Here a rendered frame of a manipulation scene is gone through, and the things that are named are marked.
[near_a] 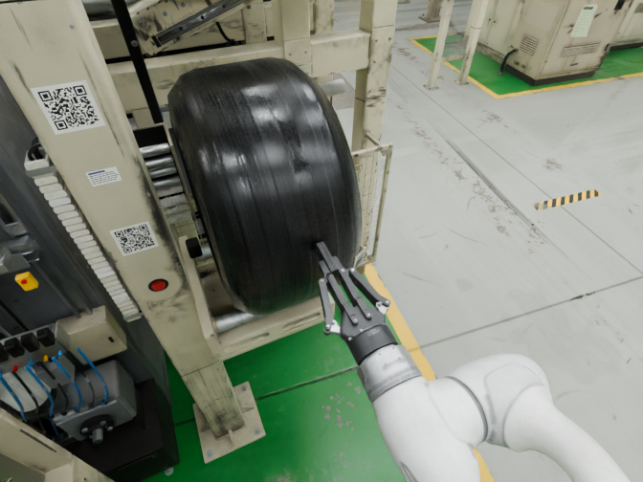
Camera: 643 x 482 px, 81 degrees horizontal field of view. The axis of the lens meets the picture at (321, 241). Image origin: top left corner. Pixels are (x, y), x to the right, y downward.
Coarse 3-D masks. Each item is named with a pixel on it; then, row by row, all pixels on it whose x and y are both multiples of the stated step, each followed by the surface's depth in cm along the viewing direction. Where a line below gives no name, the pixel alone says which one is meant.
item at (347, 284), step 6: (342, 270) 69; (342, 276) 68; (348, 276) 68; (342, 282) 69; (348, 282) 67; (348, 288) 67; (354, 288) 67; (348, 294) 67; (354, 294) 66; (354, 300) 66; (360, 300) 65; (354, 306) 67; (360, 306) 64; (366, 306) 64; (366, 312) 63; (366, 318) 63
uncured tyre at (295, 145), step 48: (192, 96) 69; (240, 96) 69; (288, 96) 71; (192, 144) 67; (240, 144) 65; (288, 144) 68; (336, 144) 71; (192, 192) 109; (240, 192) 65; (288, 192) 68; (336, 192) 71; (240, 240) 67; (288, 240) 70; (336, 240) 75; (240, 288) 75; (288, 288) 78
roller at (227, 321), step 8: (296, 304) 107; (232, 312) 102; (240, 312) 102; (216, 320) 100; (224, 320) 100; (232, 320) 100; (240, 320) 101; (248, 320) 102; (216, 328) 101; (224, 328) 100
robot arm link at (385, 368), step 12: (384, 348) 58; (396, 348) 57; (372, 360) 56; (384, 360) 56; (396, 360) 56; (408, 360) 57; (360, 372) 58; (372, 372) 56; (384, 372) 55; (396, 372) 55; (408, 372) 55; (420, 372) 57; (372, 384) 55; (384, 384) 54; (396, 384) 54; (372, 396) 55
